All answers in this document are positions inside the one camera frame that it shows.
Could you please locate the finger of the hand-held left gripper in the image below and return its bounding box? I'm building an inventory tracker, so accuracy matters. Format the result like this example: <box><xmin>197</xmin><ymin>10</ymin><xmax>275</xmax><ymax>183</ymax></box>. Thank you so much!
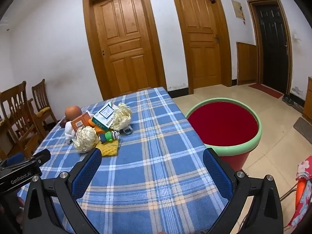
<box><xmin>32</xmin><ymin>149</ymin><xmax>51</xmax><ymax>168</ymax></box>
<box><xmin>6</xmin><ymin>152</ymin><xmax>26</xmax><ymax>167</ymax></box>

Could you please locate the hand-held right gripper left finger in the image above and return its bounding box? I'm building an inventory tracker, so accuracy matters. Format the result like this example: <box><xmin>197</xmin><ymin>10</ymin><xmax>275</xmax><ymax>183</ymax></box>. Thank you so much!
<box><xmin>23</xmin><ymin>147</ymin><xmax>103</xmax><ymax>234</ymax></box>

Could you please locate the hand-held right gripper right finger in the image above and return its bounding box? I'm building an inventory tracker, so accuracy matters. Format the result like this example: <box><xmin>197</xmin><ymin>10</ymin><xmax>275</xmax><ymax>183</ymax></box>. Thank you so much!
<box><xmin>202</xmin><ymin>148</ymin><xmax>284</xmax><ymax>234</ymax></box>

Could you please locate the yellow knitted cloth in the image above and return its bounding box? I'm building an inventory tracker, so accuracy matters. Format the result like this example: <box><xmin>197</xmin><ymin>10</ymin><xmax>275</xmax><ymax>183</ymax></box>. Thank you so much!
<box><xmin>96</xmin><ymin>140</ymin><xmax>120</xmax><ymax>157</ymax></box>

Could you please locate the orange snack packet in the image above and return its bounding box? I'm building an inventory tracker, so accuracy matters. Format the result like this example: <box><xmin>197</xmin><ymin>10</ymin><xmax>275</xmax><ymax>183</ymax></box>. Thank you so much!
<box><xmin>88</xmin><ymin>118</ymin><xmax>110</xmax><ymax>134</ymax></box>

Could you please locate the red bin with green rim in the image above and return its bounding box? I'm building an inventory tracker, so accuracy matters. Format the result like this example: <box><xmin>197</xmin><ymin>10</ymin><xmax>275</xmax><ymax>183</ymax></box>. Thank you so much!
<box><xmin>185</xmin><ymin>97</ymin><xmax>262</xmax><ymax>172</ymax></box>

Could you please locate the orange cardboard box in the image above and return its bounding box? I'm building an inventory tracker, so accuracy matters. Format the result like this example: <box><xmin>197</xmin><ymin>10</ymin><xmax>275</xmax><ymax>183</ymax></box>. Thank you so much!
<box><xmin>71</xmin><ymin>111</ymin><xmax>92</xmax><ymax>131</ymax></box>

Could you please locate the white teal medicine box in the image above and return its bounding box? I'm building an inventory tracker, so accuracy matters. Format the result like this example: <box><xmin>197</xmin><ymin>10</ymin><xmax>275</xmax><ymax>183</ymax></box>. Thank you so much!
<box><xmin>91</xmin><ymin>102</ymin><xmax>115</xmax><ymax>131</ymax></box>

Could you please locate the yellow seat cushion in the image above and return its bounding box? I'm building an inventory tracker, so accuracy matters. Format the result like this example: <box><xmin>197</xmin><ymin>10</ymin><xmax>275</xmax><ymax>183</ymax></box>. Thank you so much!
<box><xmin>36</xmin><ymin>107</ymin><xmax>51</xmax><ymax>117</ymax></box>

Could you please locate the blue plaid tablecloth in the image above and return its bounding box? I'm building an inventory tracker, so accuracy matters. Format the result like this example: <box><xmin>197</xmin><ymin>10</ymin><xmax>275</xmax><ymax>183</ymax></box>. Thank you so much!
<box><xmin>17</xmin><ymin>86</ymin><xmax>230</xmax><ymax>234</ymax></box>

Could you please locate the wooden chair with cushion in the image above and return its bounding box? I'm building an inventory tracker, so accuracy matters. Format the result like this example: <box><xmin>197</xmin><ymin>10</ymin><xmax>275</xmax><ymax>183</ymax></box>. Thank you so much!
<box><xmin>31</xmin><ymin>79</ymin><xmax>59</xmax><ymax>132</ymax></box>

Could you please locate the red floral cloth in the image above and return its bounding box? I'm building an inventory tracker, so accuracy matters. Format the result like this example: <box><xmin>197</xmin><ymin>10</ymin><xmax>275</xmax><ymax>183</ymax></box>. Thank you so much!
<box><xmin>288</xmin><ymin>155</ymin><xmax>312</xmax><ymax>230</ymax></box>

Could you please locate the red doormat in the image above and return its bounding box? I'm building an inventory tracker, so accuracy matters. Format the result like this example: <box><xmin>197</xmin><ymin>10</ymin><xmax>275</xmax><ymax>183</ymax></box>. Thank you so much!
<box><xmin>248</xmin><ymin>83</ymin><xmax>284</xmax><ymax>99</ymax></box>

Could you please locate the grey floor mat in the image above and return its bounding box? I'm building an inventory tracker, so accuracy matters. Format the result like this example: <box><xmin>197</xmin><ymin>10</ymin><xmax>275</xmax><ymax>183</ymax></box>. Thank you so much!
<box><xmin>292</xmin><ymin>117</ymin><xmax>312</xmax><ymax>142</ymax></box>

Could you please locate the wooden side cabinet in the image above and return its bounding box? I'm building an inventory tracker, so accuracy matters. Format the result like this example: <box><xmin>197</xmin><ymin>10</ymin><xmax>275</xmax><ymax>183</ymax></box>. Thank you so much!
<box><xmin>302</xmin><ymin>77</ymin><xmax>312</xmax><ymax>121</ymax></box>

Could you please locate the wooden door with round lock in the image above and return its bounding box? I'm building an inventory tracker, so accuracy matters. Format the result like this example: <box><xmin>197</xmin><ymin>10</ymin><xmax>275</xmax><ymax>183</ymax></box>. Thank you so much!
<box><xmin>82</xmin><ymin>0</ymin><xmax>167</xmax><ymax>100</ymax></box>

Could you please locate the black entrance door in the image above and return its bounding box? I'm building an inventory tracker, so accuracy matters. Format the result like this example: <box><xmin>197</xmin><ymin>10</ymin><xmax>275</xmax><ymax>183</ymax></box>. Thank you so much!
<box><xmin>247</xmin><ymin>0</ymin><xmax>293</xmax><ymax>95</ymax></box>

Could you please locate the low wooden wall cabinet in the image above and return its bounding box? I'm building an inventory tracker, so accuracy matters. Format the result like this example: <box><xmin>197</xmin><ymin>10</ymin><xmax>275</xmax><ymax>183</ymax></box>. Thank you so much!
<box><xmin>236</xmin><ymin>41</ymin><xmax>258</xmax><ymax>86</ymax></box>

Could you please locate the wooden door with lever handle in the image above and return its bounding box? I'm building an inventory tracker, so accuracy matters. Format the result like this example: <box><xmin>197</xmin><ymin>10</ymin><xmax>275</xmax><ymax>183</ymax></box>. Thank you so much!
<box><xmin>169</xmin><ymin>0</ymin><xmax>232</xmax><ymax>95</ymax></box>

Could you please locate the beige wall panel box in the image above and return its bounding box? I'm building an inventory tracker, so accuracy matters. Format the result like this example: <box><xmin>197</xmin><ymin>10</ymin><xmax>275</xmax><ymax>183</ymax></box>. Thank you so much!
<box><xmin>231</xmin><ymin>0</ymin><xmax>245</xmax><ymax>19</ymax></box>

